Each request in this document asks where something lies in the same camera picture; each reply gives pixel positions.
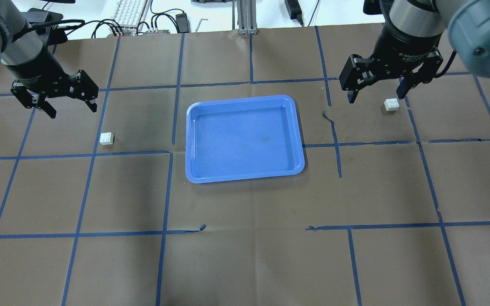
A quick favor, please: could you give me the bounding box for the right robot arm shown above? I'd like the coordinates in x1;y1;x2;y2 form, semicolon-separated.
107;0;490;103

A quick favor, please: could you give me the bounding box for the blue plastic tray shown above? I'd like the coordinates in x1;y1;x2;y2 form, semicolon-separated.
185;95;305;184

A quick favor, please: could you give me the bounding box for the black monitor stand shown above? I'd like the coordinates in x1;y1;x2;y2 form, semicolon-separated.
21;8;68;46

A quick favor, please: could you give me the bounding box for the white keyboard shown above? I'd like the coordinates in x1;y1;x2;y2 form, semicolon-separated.
110;0;149;30

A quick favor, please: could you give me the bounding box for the white block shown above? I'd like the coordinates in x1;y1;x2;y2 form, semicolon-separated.
99;132;115;146
383;98;400;112

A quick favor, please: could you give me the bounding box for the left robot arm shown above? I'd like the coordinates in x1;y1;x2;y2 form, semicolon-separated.
0;0;99;118

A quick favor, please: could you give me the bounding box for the aluminium frame post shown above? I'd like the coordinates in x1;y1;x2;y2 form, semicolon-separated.
233;0;258;35

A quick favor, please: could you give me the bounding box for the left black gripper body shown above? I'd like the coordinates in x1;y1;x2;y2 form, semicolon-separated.
10;59;84;107

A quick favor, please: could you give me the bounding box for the brown paper table cover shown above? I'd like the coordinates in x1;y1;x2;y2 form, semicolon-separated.
0;24;490;306

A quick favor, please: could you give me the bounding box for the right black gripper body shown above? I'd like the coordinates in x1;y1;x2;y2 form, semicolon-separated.
339;46;444;89

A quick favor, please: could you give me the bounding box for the black power adapter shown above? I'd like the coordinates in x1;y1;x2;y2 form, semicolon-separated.
284;0;304;26
175;12;190;33

